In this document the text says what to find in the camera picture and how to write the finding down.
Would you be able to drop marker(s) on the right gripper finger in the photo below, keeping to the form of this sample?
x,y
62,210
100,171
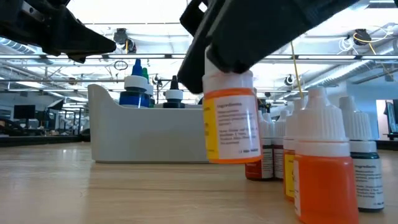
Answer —
x,y
191,68
248,37

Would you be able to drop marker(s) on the black candy color bottle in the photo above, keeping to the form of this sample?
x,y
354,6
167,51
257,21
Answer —
x,y
174,95

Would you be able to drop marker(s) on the green candy color bottle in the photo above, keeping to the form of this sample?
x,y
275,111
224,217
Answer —
x,y
150,91

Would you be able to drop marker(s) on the blue candy color bottle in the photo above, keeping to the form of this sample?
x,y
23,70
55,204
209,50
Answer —
x,y
133,99

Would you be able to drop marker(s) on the grey plastic bin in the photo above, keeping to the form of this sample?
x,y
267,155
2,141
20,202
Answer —
x,y
140,137

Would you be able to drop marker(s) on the round ceiling fixture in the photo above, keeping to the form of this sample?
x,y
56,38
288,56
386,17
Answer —
x,y
362,35
120,35
289,80

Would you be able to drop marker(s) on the black computer monitor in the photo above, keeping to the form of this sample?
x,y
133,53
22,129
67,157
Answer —
x,y
392,116
24,111

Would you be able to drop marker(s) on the small orange-red dropper bottle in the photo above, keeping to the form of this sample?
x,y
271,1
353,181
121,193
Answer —
x,y
326,186

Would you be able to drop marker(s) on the small dark dropper bottle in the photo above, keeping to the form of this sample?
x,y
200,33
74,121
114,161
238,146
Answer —
x,y
368,186

